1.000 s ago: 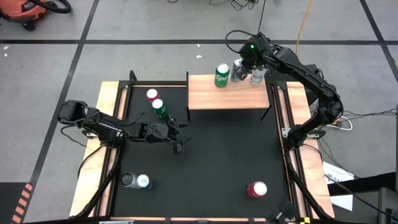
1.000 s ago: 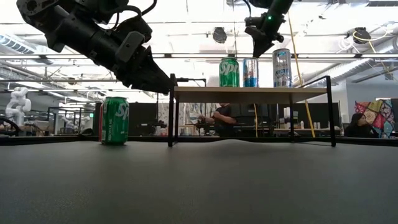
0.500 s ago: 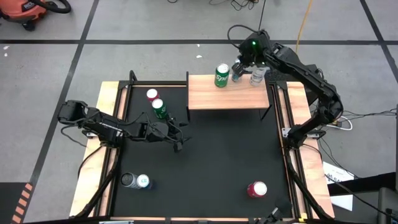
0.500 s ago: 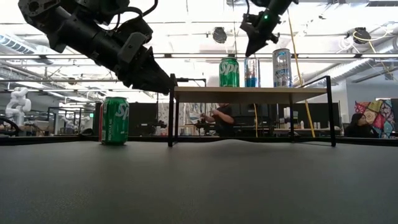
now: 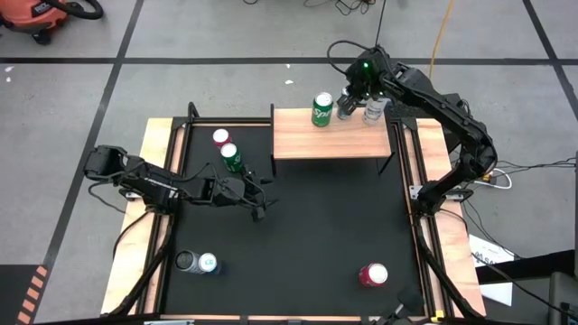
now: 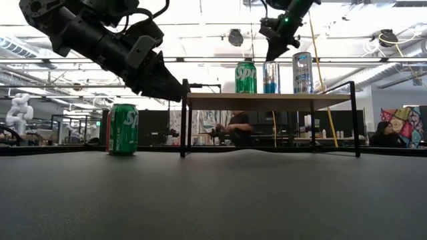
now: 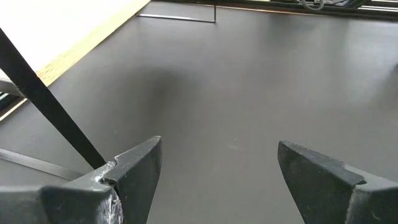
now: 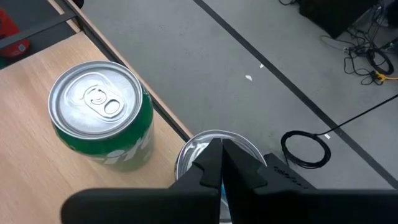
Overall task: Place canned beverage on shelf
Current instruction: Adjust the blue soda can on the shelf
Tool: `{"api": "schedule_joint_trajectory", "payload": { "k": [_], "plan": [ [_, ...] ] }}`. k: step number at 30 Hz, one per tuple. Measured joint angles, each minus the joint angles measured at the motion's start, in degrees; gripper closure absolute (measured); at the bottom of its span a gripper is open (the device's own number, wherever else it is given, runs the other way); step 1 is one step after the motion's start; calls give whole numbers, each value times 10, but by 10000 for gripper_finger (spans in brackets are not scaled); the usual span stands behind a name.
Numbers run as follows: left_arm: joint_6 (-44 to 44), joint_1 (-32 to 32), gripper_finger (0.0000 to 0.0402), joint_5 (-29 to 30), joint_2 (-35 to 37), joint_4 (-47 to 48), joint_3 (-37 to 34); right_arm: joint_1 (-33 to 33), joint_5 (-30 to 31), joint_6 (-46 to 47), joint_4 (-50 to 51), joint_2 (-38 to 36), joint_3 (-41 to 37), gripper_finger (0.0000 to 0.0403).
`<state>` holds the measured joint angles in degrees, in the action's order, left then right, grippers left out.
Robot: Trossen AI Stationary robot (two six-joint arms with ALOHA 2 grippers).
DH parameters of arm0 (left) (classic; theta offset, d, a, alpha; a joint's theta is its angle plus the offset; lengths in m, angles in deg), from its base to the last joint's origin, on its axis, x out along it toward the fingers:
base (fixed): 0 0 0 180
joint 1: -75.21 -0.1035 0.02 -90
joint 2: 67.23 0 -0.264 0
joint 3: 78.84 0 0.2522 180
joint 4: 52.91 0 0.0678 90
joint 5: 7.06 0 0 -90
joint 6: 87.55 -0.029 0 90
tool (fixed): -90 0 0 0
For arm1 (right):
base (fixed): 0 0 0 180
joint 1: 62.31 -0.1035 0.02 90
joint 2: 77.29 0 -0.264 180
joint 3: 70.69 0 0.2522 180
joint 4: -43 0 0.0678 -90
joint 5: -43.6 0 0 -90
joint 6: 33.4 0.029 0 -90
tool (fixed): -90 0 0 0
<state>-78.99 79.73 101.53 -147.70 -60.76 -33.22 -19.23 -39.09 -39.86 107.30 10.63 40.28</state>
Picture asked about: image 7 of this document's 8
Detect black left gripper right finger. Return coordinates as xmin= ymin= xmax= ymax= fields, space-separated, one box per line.
xmin=277 ymin=140 xmax=398 ymax=224

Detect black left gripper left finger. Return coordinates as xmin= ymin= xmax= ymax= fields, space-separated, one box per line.
xmin=0 ymin=135 xmax=163 ymax=224

